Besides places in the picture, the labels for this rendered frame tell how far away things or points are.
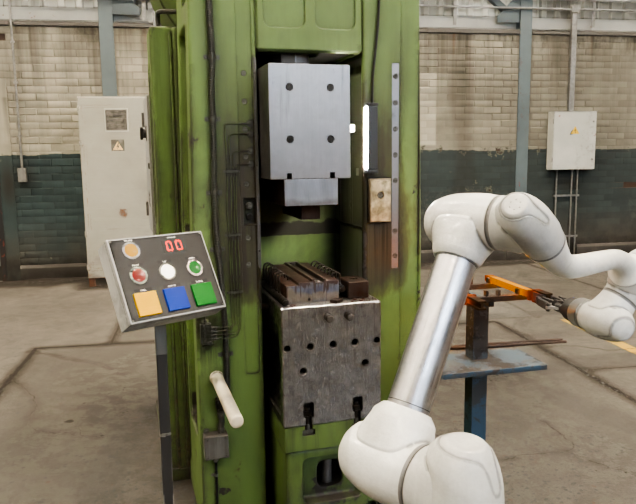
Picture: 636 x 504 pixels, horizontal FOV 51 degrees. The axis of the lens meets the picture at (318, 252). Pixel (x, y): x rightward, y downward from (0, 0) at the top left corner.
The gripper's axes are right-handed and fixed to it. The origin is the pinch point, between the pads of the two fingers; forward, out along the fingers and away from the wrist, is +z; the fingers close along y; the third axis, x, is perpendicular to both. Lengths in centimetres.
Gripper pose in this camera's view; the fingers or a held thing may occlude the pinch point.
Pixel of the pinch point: (541, 297)
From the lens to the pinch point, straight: 235.1
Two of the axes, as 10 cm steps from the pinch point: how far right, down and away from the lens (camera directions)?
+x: -0.1, -9.9, -1.5
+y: 9.7, -0.4, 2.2
